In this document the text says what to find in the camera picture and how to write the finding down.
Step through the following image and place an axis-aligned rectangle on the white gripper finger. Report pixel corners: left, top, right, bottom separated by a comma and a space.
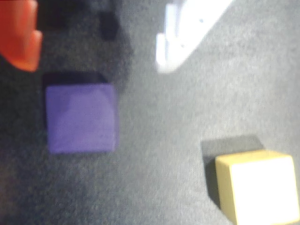
156, 0, 235, 74

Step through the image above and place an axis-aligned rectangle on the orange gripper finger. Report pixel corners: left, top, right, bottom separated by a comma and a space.
0, 0, 43, 72

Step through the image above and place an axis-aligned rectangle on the yellow wooden cube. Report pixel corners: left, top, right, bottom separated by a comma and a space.
215, 150, 300, 225

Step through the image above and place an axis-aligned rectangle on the black fabric mat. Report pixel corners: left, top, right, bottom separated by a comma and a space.
0, 0, 300, 225

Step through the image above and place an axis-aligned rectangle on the purple wooden cube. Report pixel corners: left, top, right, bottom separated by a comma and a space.
44, 83, 118, 154

